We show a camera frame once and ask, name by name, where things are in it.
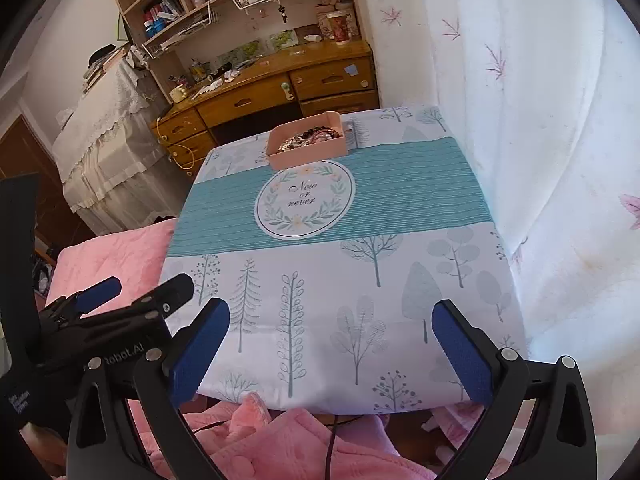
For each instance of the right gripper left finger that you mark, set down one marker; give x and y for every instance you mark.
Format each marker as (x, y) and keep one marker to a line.
(103, 441)

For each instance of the white floral curtain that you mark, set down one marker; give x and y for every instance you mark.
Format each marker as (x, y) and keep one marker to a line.
(543, 96)

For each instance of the pink quilt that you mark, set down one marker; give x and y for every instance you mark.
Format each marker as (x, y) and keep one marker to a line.
(332, 324)

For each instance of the white mug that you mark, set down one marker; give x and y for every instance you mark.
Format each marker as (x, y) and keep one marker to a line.
(179, 93)

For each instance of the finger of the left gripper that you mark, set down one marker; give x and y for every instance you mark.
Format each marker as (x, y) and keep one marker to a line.
(86, 300)
(153, 306)

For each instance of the pink paper tray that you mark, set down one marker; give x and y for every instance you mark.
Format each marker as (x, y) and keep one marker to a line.
(312, 153)

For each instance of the tree print tablecloth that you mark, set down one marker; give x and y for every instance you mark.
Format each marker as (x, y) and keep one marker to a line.
(404, 171)

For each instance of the red patterned cup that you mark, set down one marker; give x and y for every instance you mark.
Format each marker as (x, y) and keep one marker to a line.
(339, 25)

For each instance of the wooden desk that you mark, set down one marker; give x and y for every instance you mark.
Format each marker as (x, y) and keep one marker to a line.
(294, 83)

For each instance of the wooden bookshelf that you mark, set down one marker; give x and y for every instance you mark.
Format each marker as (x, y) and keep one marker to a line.
(181, 39)

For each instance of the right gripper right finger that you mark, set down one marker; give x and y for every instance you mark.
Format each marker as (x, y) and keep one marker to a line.
(558, 442)

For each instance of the white lace cover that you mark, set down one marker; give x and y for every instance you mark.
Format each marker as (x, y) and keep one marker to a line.
(115, 173)

